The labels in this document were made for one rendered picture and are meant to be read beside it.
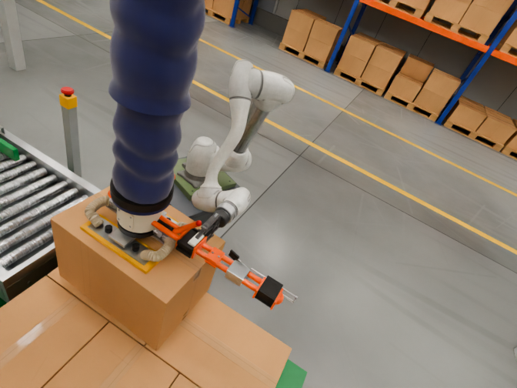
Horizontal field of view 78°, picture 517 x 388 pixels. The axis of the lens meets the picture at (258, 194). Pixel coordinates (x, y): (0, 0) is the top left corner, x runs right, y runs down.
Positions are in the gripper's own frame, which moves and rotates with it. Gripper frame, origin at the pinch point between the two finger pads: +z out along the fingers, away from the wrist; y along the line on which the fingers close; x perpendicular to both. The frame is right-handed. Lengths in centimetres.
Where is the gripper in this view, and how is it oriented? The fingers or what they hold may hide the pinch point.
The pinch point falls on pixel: (195, 243)
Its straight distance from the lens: 128.2
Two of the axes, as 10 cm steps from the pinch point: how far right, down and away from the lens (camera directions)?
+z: -4.4, 4.7, -7.7
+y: -2.8, 7.4, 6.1
